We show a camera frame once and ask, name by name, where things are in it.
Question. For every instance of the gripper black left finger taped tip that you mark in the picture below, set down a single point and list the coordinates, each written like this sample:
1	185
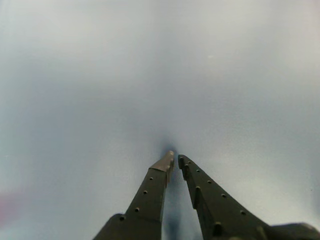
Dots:
146	200

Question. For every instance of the gripper black right finger with holes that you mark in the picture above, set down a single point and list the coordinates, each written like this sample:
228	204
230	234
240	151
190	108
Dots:
215	207

